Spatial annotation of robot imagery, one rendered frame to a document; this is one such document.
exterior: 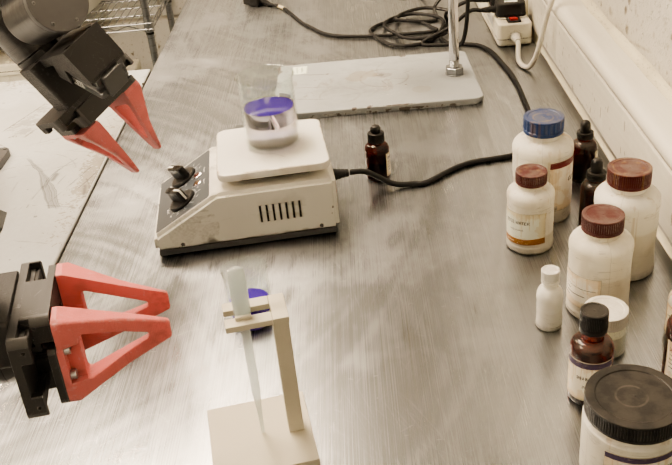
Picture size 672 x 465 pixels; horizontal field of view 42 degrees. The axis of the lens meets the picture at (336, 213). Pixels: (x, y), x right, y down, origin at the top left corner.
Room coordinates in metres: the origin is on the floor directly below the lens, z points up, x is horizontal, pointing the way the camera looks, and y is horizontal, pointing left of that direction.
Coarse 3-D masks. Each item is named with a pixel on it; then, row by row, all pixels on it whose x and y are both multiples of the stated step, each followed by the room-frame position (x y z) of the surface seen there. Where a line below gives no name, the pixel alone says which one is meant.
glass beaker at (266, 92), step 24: (240, 72) 0.90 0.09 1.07; (264, 72) 0.92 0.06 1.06; (288, 72) 0.90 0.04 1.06; (240, 96) 0.87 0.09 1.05; (264, 96) 0.86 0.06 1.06; (288, 96) 0.87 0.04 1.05; (264, 120) 0.86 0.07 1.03; (288, 120) 0.87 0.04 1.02; (264, 144) 0.86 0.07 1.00; (288, 144) 0.86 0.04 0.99
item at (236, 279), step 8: (232, 272) 0.52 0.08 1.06; (240, 272) 0.52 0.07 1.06; (232, 280) 0.51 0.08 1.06; (240, 280) 0.51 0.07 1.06; (232, 288) 0.51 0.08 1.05; (240, 288) 0.51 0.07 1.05; (232, 296) 0.51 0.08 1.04; (240, 296) 0.51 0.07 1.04; (248, 296) 0.52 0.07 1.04; (232, 304) 0.52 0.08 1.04; (240, 304) 0.51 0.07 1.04; (248, 304) 0.52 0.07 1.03; (240, 312) 0.51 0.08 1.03; (248, 312) 0.52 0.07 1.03
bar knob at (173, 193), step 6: (168, 192) 0.85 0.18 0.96; (174, 192) 0.84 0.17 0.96; (180, 192) 0.83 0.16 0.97; (186, 192) 0.85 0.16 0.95; (192, 192) 0.85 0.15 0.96; (174, 198) 0.84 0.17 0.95; (180, 198) 0.83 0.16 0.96; (186, 198) 0.83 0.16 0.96; (174, 204) 0.84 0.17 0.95; (180, 204) 0.83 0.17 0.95; (186, 204) 0.83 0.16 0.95; (174, 210) 0.83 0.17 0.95
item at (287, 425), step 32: (224, 320) 0.51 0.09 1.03; (256, 320) 0.51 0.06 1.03; (288, 320) 0.51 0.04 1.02; (288, 352) 0.52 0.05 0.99; (288, 384) 0.52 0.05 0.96; (224, 416) 0.54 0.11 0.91; (256, 416) 0.54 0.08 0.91; (288, 416) 0.52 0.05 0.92; (224, 448) 0.51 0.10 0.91; (256, 448) 0.50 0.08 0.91; (288, 448) 0.50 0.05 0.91
